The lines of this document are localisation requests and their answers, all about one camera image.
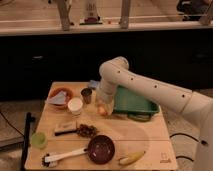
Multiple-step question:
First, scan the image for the grey cloth in bowl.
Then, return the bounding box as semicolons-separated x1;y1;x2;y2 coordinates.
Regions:
47;91;66;105

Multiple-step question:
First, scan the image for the small green cup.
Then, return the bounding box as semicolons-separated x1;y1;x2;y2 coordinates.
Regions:
30;132;47;149

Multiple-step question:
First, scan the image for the green plastic tray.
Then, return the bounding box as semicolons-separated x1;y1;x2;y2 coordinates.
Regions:
113;86;159;115

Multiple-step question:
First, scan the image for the orange apple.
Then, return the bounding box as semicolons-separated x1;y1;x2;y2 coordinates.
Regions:
98;106;108;116

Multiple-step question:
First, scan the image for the pile of dark nuts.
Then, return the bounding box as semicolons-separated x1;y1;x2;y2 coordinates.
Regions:
77;124;98;138

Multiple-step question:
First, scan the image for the blue cloth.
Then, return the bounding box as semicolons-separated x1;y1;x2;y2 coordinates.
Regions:
88;80;99;90

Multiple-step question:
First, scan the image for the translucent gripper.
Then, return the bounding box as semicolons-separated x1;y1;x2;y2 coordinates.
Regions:
95;88;114;116

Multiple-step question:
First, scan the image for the brown block with black handle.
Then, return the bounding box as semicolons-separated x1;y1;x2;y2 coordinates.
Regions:
54;121;77;136

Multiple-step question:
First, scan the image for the black stand left of table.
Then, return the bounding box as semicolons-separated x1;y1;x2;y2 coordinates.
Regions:
20;112;35;171

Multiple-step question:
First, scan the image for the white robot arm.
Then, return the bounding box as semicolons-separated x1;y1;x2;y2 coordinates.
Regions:
96;57;213;171

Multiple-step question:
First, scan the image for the dark purple bowl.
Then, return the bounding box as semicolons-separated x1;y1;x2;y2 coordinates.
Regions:
88;135;115;164

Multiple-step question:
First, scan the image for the yellow banana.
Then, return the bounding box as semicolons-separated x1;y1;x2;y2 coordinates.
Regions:
119;151;145;165

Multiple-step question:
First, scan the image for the metal cup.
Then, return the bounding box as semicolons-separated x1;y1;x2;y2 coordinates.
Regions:
81;88;92;104

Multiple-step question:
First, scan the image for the white paper cup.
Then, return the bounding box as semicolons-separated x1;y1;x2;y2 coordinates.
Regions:
67;97;83;115

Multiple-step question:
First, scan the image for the white toy on shelf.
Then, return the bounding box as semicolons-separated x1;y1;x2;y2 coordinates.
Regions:
80;0;101;25

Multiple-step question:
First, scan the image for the orange bowl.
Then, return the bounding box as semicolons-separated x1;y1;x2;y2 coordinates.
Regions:
46;87;73;109

